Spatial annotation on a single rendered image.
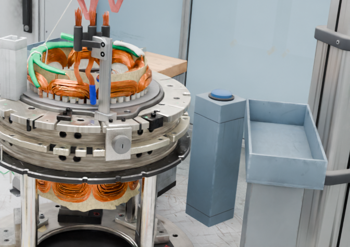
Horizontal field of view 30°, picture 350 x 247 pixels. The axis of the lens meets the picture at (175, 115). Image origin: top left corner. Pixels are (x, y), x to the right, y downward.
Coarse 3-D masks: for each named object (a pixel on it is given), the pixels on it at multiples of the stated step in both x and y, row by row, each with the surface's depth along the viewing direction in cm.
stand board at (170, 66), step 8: (152, 56) 135; (160, 56) 136; (168, 56) 136; (152, 64) 130; (160, 64) 130; (168, 64) 131; (176, 64) 131; (184, 64) 134; (160, 72) 126; (168, 72) 129; (176, 72) 132
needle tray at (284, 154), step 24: (264, 120) 114; (288, 120) 114; (312, 120) 105; (264, 144) 105; (288, 144) 106; (312, 144) 102; (264, 168) 91; (288, 168) 91; (312, 168) 90; (264, 192) 100; (288, 192) 100; (264, 216) 102; (288, 216) 101; (240, 240) 115; (264, 240) 103; (288, 240) 103
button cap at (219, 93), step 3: (213, 90) 124; (216, 90) 124; (219, 90) 124; (222, 90) 124; (225, 90) 124; (228, 90) 124; (213, 93) 122; (216, 93) 122; (219, 93) 122; (222, 93) 122; (225, 93) 122; (228, 93) 122; (231, 93) 123; (216, 96) 122; (219, 96) 122; (222, 96) 121; (225, 96) 122; (228, 96) 122; (231, 96) 123
